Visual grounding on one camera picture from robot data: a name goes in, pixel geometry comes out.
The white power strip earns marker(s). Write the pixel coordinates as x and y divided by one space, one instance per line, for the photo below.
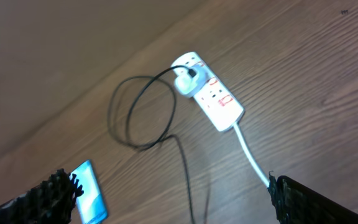
217 102

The white USB wall charger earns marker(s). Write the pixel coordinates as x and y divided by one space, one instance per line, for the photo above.
191 80

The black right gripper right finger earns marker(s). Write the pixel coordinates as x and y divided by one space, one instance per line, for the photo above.
295 203

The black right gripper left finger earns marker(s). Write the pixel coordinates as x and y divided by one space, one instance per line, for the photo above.
52 201

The black Samsung Galaxy smartphone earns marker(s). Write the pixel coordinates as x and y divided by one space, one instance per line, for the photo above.
90 204

